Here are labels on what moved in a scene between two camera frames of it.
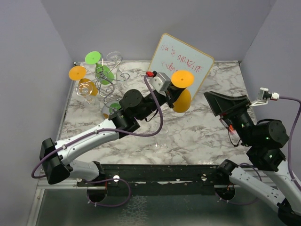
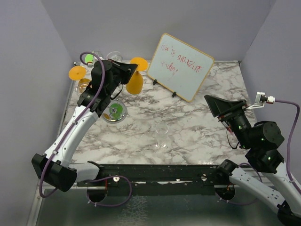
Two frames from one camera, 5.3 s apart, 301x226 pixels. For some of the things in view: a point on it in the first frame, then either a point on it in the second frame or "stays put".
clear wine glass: (85, 90) stays put
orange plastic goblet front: (182, 79) → (135, 85)
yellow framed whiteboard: (172, 54) stays put
